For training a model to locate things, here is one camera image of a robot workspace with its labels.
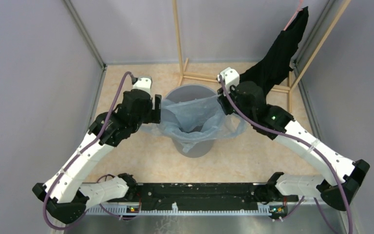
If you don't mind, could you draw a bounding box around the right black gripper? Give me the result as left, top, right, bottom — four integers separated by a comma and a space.
217, 82, 254, 124

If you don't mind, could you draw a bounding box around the light blue trash bag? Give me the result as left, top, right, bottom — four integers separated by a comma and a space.
140, 96, 246, 158

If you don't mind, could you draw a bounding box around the grey plastic trash bin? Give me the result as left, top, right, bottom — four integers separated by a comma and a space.
164, 84, 216, 158

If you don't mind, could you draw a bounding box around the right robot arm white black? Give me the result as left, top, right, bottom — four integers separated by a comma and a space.
218, 81, 370, 211

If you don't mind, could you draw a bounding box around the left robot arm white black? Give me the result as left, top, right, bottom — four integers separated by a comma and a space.
32, 89, 162, 224

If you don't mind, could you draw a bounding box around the wooden clothes rack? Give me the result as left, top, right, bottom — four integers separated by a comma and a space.
171, 0, 351, 112

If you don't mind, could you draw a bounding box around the black hanging garment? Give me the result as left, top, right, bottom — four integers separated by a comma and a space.
240, 6, 309, 96

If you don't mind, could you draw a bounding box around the pink clothes hanger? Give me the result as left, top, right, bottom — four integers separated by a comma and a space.
283, 0, 304, 31

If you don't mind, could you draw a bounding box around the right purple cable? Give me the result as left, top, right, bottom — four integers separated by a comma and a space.
218, 75, 354, 234

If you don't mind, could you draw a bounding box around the purple cable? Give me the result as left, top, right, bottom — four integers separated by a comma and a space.
218, 75, 354, 234
42, 71, 138, 231

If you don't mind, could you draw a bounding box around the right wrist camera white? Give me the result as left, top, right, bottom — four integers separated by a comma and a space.
216, 67, 240, 93

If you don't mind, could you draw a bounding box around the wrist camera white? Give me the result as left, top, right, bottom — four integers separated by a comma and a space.
132, 76, 152, 96
216, 67, 240, 93

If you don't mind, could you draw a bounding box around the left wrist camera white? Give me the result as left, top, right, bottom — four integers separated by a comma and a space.
132, 76, 152, 96

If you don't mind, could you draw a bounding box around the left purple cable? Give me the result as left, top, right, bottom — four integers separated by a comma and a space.
42, 71, 138, 231

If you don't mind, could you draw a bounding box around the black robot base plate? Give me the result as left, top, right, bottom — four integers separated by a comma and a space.
111, 183, 299, 211

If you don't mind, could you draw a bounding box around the white slotted cable duct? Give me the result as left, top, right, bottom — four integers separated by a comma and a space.
86, 203, 284, 216

